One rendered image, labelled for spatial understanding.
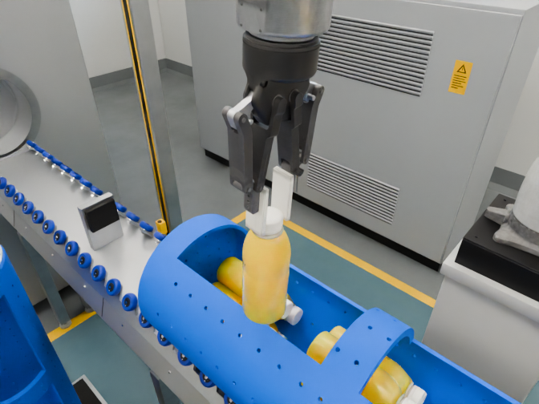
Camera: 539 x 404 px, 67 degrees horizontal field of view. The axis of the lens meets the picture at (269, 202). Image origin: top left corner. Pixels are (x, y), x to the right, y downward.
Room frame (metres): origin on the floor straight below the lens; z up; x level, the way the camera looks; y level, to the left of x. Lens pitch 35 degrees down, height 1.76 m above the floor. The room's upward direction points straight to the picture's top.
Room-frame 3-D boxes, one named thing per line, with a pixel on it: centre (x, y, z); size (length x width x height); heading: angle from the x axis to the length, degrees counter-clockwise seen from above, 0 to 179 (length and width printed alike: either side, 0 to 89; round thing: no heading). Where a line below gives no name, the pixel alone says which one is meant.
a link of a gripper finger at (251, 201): (0.39, 0.03, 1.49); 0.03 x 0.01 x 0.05; 136
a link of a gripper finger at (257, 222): (0.40, 0.02, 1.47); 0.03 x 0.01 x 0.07; 45
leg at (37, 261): (1.37, 1.06, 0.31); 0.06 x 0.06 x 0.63; 48
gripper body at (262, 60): (0.41, -0.01, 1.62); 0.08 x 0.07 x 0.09; 136
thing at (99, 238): (0.96, 0.49, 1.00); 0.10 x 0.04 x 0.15; 138
